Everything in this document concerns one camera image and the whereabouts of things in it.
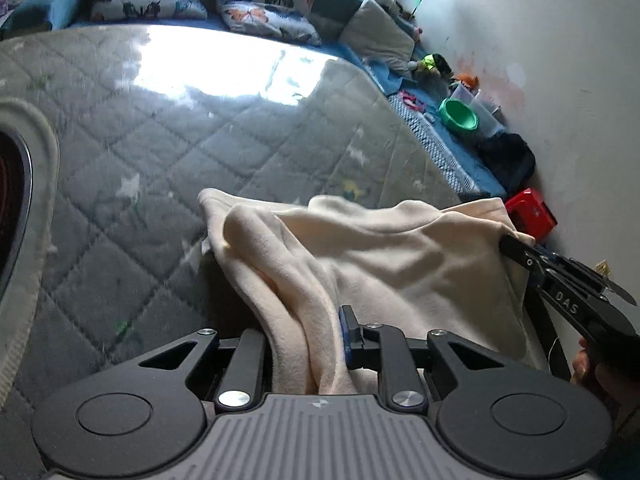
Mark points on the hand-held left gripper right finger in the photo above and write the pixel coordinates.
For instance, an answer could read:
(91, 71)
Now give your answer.
(344, 330)

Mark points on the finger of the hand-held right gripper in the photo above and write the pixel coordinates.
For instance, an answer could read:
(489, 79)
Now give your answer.
(520, 252)
(575, 275)

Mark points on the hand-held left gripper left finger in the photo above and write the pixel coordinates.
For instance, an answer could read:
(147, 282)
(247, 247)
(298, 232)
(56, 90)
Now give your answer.
(250, 355)

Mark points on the cream knit sweater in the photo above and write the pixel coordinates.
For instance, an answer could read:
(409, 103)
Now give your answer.
(400, 260)

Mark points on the person's right hand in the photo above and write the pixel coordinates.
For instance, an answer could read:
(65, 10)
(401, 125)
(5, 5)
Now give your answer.
(581, 365)

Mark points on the red toy box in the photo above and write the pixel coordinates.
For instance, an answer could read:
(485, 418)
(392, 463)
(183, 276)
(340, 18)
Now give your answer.
(530, 212)

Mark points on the dark bag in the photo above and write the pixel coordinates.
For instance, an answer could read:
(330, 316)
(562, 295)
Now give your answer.
(505, 160)

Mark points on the blue striped blanket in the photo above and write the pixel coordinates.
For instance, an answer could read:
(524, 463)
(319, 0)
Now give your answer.
(440, 150)

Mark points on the clear plastic container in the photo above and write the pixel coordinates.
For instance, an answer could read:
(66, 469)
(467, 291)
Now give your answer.
(485, 107)

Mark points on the green bowl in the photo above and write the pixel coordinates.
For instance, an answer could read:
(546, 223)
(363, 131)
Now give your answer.
(457, 115)

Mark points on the orange toy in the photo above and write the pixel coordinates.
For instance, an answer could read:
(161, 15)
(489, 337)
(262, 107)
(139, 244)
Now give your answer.
(467, 81)

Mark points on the red scissors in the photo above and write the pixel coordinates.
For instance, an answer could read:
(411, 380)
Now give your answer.
(412, 100)

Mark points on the green toy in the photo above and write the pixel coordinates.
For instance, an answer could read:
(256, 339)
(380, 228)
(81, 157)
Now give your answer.
(429, 63)

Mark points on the grey cushion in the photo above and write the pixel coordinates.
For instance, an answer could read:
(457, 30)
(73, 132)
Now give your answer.
(377, 35)

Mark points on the blue sofa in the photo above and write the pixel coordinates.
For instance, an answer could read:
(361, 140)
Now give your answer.
(40, 2)

